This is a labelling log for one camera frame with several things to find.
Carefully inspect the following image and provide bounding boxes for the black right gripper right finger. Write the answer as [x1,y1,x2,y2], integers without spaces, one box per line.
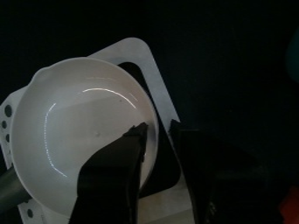
[167,118,223,224]

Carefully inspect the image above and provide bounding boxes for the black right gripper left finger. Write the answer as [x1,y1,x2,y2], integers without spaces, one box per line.
[70,122,150,224]

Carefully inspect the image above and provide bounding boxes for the white toy pan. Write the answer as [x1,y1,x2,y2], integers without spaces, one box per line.
[0,56,160,218]

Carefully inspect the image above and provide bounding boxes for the teal basket with orange rim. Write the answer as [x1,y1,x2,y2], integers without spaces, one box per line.
[286,27,299,84]

